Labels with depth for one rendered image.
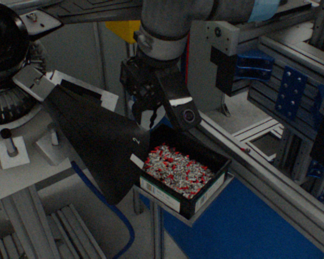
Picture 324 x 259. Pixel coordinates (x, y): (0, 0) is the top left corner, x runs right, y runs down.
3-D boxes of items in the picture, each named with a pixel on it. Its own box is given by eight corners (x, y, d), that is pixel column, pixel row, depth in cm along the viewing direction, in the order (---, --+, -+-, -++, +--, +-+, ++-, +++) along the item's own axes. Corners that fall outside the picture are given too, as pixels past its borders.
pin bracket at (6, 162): (-6, 144, 79) (-6, 141, 71) (19, 137, 82) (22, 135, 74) (1, 169, 79) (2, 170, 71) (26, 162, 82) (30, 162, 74)
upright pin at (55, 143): (51, 146, 78) (45, 124, 74) (60, 142, 79) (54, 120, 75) (54, 151, 76) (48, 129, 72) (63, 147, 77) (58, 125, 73)
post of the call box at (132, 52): (126, 65, 121) (123, 31, 113) (134, 62, 122) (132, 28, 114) (131, 68, 119) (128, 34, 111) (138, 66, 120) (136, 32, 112)
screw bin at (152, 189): (119, 176, 87) (116, 156, 83) (162, 141, 97) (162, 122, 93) (189, 223, 76) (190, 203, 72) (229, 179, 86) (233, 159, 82)
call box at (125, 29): (105, 31, 116) (101, -1, 109) (131, 24, 121) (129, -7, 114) (130, 49, 106) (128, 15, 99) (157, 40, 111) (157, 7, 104)
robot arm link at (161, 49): (199, 33, 52) (154, 48, 48) (191, 56, 56) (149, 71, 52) (171, 4, 55) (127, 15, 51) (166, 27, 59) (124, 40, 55)
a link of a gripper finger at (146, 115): (134, 113, 73) (139, 83, 66) (149, 134, 71) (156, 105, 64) (121, 118, 72) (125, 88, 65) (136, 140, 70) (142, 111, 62)
